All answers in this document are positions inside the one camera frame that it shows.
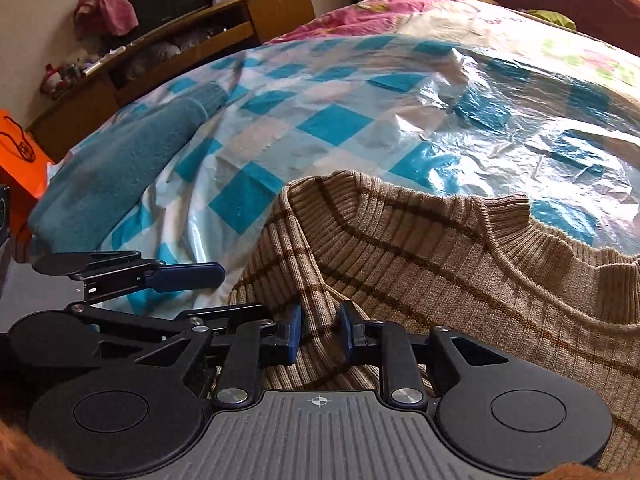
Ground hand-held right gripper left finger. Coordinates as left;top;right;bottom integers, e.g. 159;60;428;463
127;304;304;407

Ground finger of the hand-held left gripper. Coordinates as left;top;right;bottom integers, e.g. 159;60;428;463
70;250;226;297
67;301;273;362

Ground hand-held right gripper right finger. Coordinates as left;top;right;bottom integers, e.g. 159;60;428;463
338;300;511;406

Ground beige striped ribbed sweater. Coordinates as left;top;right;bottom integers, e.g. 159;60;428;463
227;170;640;471

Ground brown furry clothing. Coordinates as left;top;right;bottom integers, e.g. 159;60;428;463
0;417;71;480

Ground teal fleece garment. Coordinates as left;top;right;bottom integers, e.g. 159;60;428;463
27;81;231;263

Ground orange paper bag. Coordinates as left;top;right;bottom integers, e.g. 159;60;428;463
0;109;56;241

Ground blue checkered plastic sheet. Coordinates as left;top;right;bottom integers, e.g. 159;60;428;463
12;35;640;316

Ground red and white stuffed toys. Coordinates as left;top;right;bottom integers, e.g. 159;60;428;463
40;47;97;97

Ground pink cloth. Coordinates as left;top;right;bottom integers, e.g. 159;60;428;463
74;0;140;41

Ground wooden cabinet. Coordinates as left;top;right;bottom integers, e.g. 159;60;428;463
25;0;316;163

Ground pink floral quilt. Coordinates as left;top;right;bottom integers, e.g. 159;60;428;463
267;0;640;91

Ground green pillow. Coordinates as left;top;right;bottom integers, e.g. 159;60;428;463
526;8;577;32

